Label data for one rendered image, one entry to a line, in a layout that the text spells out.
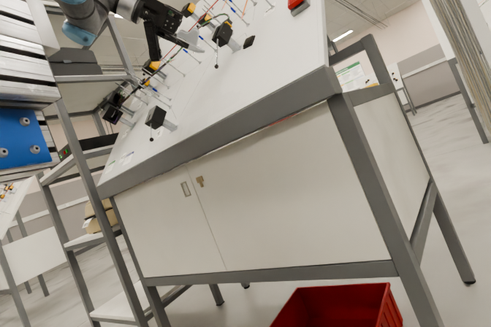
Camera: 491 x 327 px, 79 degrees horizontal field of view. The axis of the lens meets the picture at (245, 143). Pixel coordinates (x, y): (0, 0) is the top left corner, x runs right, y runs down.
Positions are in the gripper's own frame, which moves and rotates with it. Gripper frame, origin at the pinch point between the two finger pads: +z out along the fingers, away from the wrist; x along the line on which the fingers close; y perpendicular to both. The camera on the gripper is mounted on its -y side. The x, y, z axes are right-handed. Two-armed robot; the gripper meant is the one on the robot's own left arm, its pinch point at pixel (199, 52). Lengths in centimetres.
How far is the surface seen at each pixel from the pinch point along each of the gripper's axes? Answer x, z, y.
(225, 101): -8.1, 12.5, -7.9
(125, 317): 3, 22, -130
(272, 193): -25.4, 33.5, -21.1
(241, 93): -11.8, 14.8, -2.7
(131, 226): 13, 6, -84
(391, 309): -33, 91, -40
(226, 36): 6.6, 5.4, 7.2
